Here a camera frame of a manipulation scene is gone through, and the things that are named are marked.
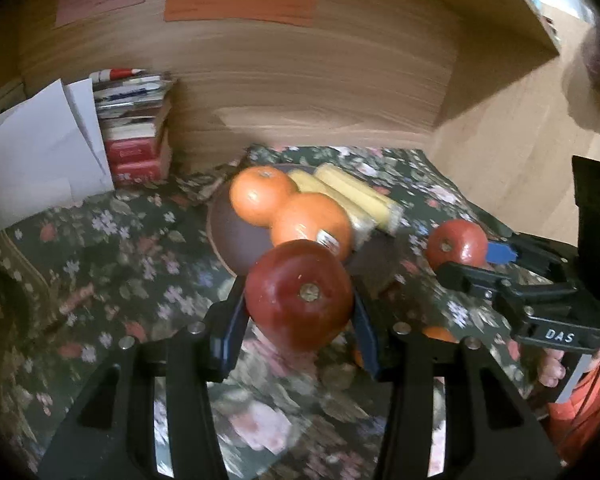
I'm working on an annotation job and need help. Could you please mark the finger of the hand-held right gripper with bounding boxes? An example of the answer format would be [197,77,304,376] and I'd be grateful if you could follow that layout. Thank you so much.
[486,231,567,281]
[437,261,577,311]

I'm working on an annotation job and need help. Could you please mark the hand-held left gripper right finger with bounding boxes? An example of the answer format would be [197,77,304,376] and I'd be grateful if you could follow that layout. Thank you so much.
[349,280,567,480]

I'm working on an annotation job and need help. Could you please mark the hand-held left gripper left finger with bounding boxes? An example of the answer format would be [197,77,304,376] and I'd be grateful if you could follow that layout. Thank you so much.
[39,275,252,480]

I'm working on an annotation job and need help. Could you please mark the small red apple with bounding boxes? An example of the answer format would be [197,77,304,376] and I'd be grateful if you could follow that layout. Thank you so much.
[426,219,489,273]

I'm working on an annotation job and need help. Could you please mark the large red apple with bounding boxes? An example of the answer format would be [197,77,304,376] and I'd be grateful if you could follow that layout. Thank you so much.
[244,239,355,352]

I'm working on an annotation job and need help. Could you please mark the dark brown plate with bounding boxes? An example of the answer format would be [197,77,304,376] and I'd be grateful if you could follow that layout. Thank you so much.
[206,162,402,295]

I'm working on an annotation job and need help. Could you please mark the person's right forearm orange sleeve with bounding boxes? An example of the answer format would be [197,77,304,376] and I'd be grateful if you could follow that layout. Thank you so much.
[546,345,600,467]

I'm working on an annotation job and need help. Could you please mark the person's right hand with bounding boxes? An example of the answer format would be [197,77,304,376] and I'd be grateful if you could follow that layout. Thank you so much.
[536,347,569,389]

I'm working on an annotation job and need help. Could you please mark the small orange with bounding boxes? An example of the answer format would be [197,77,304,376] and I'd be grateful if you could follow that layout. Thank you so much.
[422,325,459,345]

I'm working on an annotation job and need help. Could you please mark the orange with sticker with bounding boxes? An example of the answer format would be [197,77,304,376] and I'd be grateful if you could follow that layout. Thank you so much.
[271,192,354,262]

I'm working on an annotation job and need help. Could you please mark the plain orange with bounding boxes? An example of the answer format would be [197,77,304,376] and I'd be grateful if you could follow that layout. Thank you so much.
[229,166,299,227]

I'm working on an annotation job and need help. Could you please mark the wrapped yellow corn cob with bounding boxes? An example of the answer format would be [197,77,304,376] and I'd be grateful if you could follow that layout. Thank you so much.
[314,162,402,235]
[286,170,376,251]

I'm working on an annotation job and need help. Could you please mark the floral dark green tablecloth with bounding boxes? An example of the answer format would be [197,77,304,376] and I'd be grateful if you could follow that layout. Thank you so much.
[0,145,581,480]

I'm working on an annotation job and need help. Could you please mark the stack of books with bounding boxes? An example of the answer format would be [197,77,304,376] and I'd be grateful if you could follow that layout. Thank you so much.
[89,67,177,188]

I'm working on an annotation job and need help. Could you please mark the white paper sheets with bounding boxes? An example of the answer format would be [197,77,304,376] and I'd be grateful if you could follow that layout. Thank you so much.
[0,77,115,237]

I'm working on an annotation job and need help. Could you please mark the orange paper note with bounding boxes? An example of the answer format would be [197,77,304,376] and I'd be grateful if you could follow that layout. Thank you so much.
[163,0,316,28]

